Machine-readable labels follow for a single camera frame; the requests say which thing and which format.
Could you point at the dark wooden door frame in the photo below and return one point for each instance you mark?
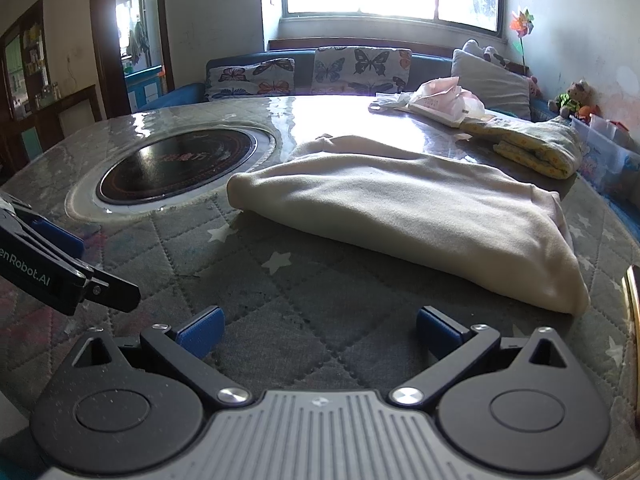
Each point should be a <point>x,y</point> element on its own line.
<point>102,50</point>

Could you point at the white plastic bag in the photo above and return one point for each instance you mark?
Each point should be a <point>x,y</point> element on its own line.
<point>387,102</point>

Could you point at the colourful pinwheel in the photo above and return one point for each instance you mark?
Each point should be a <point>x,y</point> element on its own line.
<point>522,22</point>

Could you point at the cream garment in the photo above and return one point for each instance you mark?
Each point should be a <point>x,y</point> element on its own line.
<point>400,210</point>

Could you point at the round black induction cooktop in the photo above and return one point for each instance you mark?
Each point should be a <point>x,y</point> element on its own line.
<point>175,162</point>

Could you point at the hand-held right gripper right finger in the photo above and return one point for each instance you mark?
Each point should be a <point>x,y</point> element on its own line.
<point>434,330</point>

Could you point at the pink tissue pack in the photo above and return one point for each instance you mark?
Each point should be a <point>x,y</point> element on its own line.
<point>440,100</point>

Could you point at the gold edged phone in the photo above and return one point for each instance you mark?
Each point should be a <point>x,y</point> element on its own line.
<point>634,305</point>

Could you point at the teddy bear in green vest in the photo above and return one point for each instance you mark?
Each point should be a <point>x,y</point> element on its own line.
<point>570,97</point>

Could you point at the small butterfly print cushion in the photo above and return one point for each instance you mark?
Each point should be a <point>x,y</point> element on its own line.
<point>250,77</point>

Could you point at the grey pillow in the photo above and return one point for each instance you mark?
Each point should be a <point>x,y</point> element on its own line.
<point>492,85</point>

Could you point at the large butterfly print cushion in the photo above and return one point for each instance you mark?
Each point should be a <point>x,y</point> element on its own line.
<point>360,67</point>

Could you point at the clear plastic storage box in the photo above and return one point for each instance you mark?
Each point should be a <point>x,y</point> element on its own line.
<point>607,145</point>

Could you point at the blue sofa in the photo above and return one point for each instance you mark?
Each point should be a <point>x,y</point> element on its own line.
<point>302,62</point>

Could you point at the white plush toy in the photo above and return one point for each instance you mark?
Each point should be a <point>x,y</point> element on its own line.
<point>482,52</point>

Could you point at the blue low cabinet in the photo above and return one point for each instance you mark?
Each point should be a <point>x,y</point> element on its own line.
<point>145,85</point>

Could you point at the yellow patterned folded cloth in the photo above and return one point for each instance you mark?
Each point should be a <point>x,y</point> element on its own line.
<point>540,147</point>

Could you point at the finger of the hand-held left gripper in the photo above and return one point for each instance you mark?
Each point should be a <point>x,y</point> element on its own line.
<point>57,240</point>
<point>112,296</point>

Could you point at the dark wooden cabinet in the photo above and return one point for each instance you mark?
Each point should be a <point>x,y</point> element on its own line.
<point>30,85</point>

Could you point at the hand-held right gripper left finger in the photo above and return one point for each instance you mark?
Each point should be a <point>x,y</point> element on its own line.
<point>202,332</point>

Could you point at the hanging clothes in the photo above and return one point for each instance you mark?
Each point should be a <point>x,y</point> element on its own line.
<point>137,42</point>

